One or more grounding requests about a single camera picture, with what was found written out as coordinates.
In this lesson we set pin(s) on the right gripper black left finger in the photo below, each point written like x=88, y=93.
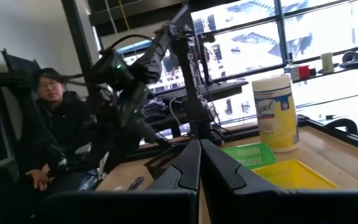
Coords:
x=185, y=174

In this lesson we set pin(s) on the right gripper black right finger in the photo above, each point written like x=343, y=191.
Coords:
x=222, y=174

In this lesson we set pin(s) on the dark comb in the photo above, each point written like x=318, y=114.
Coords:
x=136, y=183

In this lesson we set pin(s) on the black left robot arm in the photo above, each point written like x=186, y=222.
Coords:
x=191, y=93

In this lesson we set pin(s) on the black plastic basket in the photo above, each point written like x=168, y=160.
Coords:
x=163, y=161

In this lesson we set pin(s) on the black keyboard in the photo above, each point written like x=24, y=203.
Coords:
x=154, y=110

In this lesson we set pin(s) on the green plastic basket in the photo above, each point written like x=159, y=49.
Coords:
x=250, y=154

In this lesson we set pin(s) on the person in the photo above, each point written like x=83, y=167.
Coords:
x=61, y=121

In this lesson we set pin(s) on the yellow plastic basket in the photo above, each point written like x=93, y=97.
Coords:
x=294, y=175

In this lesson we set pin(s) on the Lysol wipes canister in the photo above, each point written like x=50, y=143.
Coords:
x=277, y=118

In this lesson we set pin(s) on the black side desk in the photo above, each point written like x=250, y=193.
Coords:
x=222, y=88

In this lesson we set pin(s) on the black leaning panel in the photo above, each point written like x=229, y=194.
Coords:
x=20, y=62

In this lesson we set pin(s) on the red cup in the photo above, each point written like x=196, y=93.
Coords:
x=304, y=72

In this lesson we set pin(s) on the pale green cup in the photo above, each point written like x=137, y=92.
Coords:
x=327, y=62

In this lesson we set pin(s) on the black table frame post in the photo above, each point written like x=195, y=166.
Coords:
x=76, y=37

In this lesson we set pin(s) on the black curved bracket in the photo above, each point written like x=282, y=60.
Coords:
x=340, y=121

